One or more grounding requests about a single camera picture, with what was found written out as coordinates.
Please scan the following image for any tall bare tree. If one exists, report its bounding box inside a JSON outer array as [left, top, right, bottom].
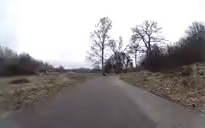
[[85, 16, 114, 76]]

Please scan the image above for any dry grass bank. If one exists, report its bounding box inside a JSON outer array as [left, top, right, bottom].
[[118, 62, 205, 113]]

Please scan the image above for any broad bare tree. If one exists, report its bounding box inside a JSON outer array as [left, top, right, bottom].
[[129, 19, 168, 67]]

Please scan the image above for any dark hedge of bushes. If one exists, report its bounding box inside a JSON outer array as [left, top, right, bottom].
[[139, 21, 205, 72]]

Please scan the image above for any grey asphalt path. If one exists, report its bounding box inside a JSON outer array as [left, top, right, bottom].
[[0, 74, 205, 128]]

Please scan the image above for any dark wood of trees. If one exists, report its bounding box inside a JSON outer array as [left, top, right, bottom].
[[0, 45, 66, 78]]

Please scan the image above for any cluster of bare trees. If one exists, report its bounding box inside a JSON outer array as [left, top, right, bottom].
[[103, 35, 135, 74]]

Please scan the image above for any dry grass field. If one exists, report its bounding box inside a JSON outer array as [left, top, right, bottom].
[[0, 71, 103, 118]]

